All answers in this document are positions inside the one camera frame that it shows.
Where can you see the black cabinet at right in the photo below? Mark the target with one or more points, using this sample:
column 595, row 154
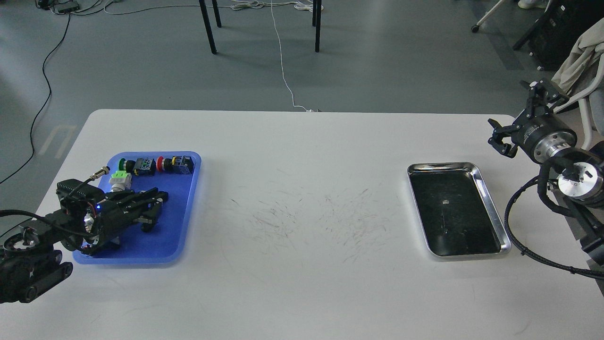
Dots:
column 552, row 36

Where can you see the blue plastic tray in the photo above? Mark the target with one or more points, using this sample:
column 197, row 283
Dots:
column 166, row 241

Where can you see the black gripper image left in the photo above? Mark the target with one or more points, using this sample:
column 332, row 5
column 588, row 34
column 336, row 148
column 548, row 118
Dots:
column 113, row 216

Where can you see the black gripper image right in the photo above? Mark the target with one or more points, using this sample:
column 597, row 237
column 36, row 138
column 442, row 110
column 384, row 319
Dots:
column 538, row 132

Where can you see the black white switch module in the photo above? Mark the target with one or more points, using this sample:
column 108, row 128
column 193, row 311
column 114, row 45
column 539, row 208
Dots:
column 96, row 247

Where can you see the green push button switch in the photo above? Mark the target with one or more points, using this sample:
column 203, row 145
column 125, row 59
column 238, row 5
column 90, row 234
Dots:
column 143, row 166

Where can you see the black power strip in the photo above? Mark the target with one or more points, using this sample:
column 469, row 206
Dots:
column 65, row 6

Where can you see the silver metal tray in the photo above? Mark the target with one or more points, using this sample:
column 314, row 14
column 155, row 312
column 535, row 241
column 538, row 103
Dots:
column 458, row 217

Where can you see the black table leg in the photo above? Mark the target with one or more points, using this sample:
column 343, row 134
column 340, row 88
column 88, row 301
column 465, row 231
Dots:
column 206, row 22
column 316, row 10

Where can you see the white green push button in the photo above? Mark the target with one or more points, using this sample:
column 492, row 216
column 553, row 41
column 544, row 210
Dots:
column 121, row 180

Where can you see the white chair frame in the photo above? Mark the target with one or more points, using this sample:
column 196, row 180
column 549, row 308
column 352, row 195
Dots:
column 586, row 118

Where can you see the black table leg right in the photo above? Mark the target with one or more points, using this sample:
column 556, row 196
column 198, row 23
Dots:
column 316, row 10

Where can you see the black table leg left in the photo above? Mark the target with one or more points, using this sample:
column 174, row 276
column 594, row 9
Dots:
column 206, row 22

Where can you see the white sneaker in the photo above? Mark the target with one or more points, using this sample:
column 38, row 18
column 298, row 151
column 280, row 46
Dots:
column 532, row 4

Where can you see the red emergency stop button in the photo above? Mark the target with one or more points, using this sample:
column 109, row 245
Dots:
column 175, row 165

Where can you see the beige cloth on chair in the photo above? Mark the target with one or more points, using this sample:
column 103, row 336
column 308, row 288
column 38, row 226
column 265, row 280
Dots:
column 585, row 52

